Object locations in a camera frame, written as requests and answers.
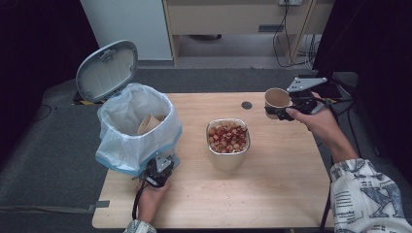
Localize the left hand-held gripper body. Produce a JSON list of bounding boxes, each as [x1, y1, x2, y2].
[[142, 153, 175, 189]]

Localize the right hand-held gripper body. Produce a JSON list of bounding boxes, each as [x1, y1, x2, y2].
[[286, 76, 328, 116]]

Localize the brown paper cup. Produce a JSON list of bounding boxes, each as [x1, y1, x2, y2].
[[137, 114, 166, 136], [263, 86, 294, 120]]

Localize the translucent white trash bag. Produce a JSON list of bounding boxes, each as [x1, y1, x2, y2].
[[95, 83, 184, 178]]

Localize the grey white pedal trash can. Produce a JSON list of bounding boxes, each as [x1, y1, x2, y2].
[[75, 39, 182, 171]]

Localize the person's right hand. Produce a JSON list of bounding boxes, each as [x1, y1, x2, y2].
[[285, 92, 345, 142]]

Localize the person's left hand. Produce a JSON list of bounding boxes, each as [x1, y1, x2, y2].
[[135, 179, 172, 224]]

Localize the pile of beige red nuts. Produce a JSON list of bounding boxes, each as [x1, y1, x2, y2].
[[208, 120, 250, 153]]

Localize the metal container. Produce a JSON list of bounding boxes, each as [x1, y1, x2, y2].
[[205, 117, 252, 173]]

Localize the black curtain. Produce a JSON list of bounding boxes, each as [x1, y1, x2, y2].
[[0, 0, 110, 169], [312, 0, 412, 183]]

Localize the light wooden desk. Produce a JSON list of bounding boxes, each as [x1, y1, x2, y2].
[[161, 0, 335, 66]]

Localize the white cabinet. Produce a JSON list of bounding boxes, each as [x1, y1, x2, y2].
[[80, 0, 174, 62]]

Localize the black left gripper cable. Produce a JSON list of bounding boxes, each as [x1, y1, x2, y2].
[[131, 176, 148, 221]]

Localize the black hanging cables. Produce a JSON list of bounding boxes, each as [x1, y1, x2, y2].
[[271, 0, 322, 70]]

